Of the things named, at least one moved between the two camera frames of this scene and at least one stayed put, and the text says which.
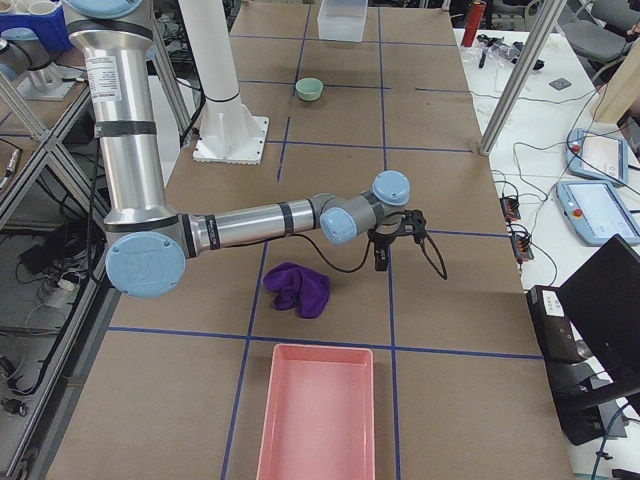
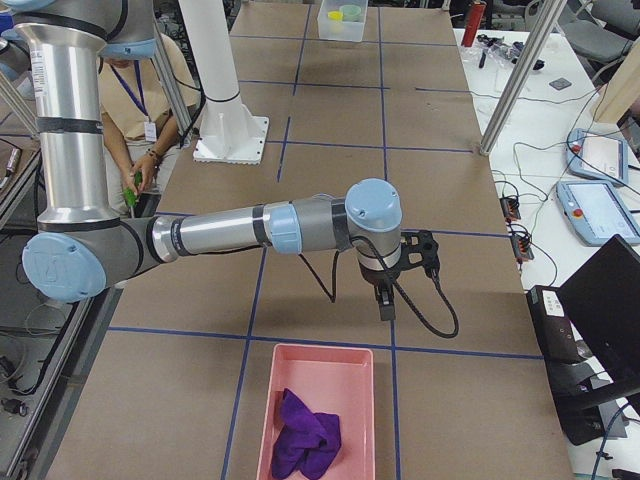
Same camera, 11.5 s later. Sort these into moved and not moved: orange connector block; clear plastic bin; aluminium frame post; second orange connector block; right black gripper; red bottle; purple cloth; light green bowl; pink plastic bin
Moved: right black gripper; purple cloth; light green bowl
Not moved: orange connector block; second orange connector block; red bottle; clear plastic bin; aluminium frame post; pink plastic bin
